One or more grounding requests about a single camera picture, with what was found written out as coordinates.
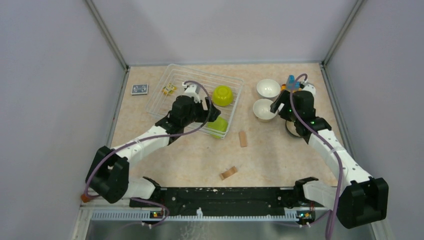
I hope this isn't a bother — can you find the wooden arch block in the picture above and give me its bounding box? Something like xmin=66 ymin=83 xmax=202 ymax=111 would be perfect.
xmin=219 ymin=166 xmax=238 ymax=181

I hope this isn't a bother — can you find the white bowl with blue rim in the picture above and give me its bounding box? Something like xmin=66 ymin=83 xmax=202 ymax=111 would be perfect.
xmin=256 ymin=79 xmax=281 ymax=99

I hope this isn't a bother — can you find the round lime green bowl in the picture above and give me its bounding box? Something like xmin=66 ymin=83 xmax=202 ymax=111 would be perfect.
xmin=212 ymin=85 xmax=234 ymax=107

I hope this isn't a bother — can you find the light wooden block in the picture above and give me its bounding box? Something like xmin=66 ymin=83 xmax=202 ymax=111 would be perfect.
xmin=238 ymin=131 xmax=248 ymax=148

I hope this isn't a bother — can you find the beige ceramic bowl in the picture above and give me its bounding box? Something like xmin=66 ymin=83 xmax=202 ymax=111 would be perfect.
xmin=252 ymin=98 xmax=277 ymax=122

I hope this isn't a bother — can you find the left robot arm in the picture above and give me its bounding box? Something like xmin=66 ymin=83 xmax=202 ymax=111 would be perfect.
xmin=81 ymin=80 xmax=221 ymax=207

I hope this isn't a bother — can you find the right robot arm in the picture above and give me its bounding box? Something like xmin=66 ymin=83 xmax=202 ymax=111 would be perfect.
xmin=270 ymin=87 xmax=389 ymax=229

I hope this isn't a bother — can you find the playing card deck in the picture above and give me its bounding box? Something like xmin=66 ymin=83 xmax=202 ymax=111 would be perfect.
xmin=131 ymin=83 xmax=149 ymax=96

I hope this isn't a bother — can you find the yellow owl toy block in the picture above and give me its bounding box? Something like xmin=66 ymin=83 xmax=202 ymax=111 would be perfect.
xmin=161 ymin=83 xmax=177 ymax=96

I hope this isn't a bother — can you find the orange block on rail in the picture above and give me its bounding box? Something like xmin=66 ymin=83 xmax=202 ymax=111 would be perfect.
xmin=80 ymin=193 xmax=92 ymax=203

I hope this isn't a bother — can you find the white wire dish rack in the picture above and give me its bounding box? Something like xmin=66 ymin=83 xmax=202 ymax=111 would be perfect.
xmin=146 ymin=64 xmax=244 ymax=139

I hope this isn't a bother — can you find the blue toy block vehicle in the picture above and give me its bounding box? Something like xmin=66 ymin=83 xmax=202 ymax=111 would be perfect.
xmin=280 ymin=74 xmax=303 ymax=93

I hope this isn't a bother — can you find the teal ceramic bowl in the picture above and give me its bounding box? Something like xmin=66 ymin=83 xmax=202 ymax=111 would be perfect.
xmin=285 ymin=121 xmax=302 ymax=138

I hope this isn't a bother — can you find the square lime green bowl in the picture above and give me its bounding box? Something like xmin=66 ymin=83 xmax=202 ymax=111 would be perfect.
xmin=207 ymin=116 xmax=228 ymax=139

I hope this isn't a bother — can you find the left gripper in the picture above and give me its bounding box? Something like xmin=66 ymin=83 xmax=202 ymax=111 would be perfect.
xmin=181 ymin=96 xmax=220 ymax=127

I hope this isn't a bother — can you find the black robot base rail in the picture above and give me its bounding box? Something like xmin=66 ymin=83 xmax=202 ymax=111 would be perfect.
xmin=129 ymin=186 xmax=327 ymax=219

